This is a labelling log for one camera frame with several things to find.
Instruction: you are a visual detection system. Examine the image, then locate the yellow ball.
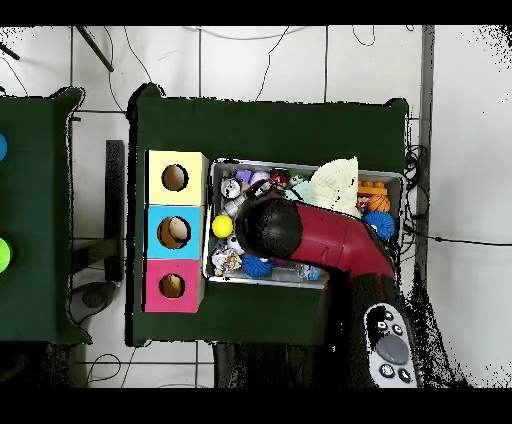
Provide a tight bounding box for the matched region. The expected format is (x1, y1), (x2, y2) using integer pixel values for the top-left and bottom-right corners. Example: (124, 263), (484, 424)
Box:
(210, 214), (234, 240)

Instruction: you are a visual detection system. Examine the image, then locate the cream yellow cloth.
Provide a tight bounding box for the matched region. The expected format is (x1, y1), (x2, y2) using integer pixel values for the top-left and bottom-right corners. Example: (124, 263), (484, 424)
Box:
(309, 156), (361, 219)

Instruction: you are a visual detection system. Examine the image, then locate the shallow clear mesh bin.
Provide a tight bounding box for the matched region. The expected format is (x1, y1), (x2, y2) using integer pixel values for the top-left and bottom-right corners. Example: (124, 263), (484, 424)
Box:
(201, 158), (406, 296)

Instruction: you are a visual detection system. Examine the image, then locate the wooden three-hole box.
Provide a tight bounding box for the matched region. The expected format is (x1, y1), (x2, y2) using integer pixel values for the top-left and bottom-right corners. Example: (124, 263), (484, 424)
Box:
(141, 149), (210, 314)

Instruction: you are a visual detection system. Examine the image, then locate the blue spiky ball with eyes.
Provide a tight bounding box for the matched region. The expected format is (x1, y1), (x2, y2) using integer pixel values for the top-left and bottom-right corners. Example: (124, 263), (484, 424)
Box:
(240, 253), (275, 278)
(362, 210), (397, 242)

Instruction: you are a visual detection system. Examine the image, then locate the dark green tablecloth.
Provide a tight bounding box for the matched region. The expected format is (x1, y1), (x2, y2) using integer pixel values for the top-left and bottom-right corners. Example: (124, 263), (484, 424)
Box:
(126, 82), (410, 355)

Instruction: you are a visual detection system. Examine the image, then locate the small orange basketball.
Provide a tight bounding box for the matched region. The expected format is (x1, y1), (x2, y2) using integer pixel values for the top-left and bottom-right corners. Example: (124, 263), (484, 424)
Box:
(366, 193), (391, 213)

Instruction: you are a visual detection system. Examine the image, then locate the black upright panel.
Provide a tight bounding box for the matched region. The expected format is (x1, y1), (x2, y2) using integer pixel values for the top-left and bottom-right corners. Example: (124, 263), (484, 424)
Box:
(104, 139), (126, 283)

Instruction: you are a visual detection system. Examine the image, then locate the dark slanted rod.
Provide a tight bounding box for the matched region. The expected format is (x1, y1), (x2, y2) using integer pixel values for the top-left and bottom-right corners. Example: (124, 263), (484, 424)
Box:
(74, 25), (115, 73)

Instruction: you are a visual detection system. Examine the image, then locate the green plastic cup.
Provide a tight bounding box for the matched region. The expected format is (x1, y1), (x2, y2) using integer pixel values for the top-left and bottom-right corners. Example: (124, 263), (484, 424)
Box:
(0, 237), (13, 274)

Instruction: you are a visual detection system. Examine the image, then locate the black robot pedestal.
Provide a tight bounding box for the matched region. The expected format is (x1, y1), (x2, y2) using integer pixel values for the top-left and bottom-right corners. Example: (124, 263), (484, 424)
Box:
(212, 342), (321, 388)

